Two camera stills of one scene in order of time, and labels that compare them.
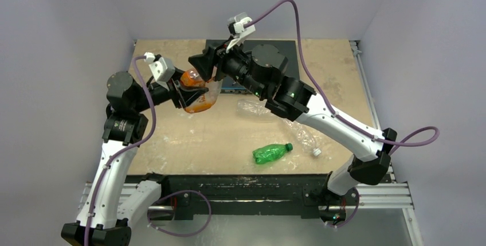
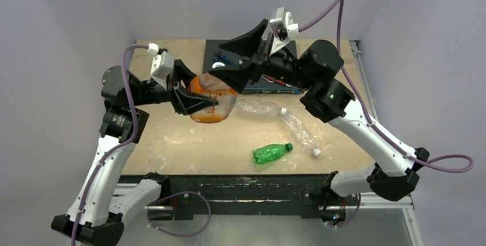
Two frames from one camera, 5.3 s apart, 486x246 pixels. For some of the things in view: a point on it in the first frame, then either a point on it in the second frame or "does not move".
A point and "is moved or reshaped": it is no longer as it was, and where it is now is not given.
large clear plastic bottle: [255, 110] does not move
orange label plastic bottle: [193, 78] is moved or reshaped
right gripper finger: [206, 63] → [236, 77]
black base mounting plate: [186, 195] does not move
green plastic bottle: [270, 152] does not move
